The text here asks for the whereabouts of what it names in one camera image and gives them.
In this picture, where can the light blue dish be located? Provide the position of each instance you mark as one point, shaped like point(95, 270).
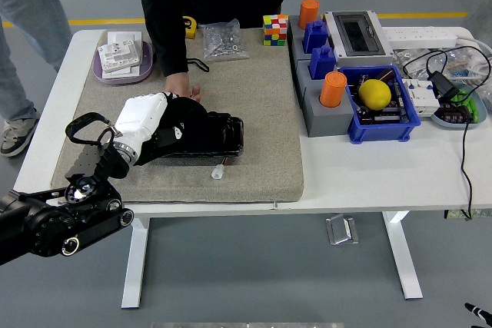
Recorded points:
point(442, 121)

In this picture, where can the flat white switch plate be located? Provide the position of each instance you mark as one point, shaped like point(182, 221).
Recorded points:
point(125, 37)
point(132, 71)

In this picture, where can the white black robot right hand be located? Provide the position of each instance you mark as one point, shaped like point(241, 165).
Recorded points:
point(480, 312)

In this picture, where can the black terminal block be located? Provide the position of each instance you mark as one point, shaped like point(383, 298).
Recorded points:
point(453, 113)

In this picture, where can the purple tray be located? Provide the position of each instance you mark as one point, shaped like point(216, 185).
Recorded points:
point(147, 70)

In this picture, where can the person's forearm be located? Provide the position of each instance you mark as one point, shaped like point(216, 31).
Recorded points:
point(173, 44)

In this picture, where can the multicolour puzzle cube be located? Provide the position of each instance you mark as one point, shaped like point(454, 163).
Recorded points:
point(274, 30)

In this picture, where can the grey-brown mat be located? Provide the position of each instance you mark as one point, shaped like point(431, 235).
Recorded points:
point(261, 132)

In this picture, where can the white ribbed switch module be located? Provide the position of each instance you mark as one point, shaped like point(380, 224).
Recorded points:
point(119, 57)

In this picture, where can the glossy black panel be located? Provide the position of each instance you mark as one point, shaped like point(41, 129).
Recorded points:
point(227, 136)

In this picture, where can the white table leg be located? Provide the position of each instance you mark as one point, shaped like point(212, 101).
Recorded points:
point(135, 266)
point(403, 259)

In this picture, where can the white circuit breaker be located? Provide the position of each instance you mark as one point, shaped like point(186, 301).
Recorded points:
point(421, 97)

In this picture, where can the clear bag of washers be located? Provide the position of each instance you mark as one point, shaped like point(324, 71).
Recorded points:
point(403, 59)

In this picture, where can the person's hand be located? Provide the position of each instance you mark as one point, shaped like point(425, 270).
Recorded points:
point(178, 84)

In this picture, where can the blue plastic bin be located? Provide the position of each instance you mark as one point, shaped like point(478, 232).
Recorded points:
point(384, 131)

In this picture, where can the yellow lemon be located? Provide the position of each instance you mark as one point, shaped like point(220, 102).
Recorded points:
point(374, 93)

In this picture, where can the yellow tape measure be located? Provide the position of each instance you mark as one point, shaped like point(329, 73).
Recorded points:
point(190, 26)

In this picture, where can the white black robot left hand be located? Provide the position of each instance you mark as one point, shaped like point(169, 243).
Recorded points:
point(140, 118)

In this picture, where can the grey block holder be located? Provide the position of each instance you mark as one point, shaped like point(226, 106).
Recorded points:
point(326, 120)
point(295, 45)

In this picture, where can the clear bag of blue parts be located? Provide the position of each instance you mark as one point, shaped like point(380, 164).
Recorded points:
point(459, 65)

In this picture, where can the green terminal block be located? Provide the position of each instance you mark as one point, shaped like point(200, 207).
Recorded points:
point(471, 107)

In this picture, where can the clear bag of screws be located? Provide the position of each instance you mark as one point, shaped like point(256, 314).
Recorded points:
point(225, 42)

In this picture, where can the black rag with red tag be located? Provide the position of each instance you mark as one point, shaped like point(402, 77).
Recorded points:
point(190, 113)

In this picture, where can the brown cylindrical capacitor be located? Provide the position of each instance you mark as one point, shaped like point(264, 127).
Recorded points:
point(384, 73)

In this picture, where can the orange cylinder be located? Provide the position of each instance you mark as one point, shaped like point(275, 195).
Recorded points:
point(332, 88)
point(308, 11)

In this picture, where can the black circuit board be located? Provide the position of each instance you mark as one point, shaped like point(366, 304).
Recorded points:
point(384, 116)

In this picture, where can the silver metal bracket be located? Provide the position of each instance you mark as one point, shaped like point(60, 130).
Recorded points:
point(340, 230)

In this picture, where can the person in light jeans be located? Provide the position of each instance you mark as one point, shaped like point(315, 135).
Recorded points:
point(27, 5)

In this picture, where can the blue plastic block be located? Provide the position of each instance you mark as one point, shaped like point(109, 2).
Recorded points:
point(314, 36)
point(322, 63)

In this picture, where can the white power strip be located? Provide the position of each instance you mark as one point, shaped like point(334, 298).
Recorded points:
point(419, 36)

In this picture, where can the grey electrical enclosure box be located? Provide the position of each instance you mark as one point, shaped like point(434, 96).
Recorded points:
point(357, 36)

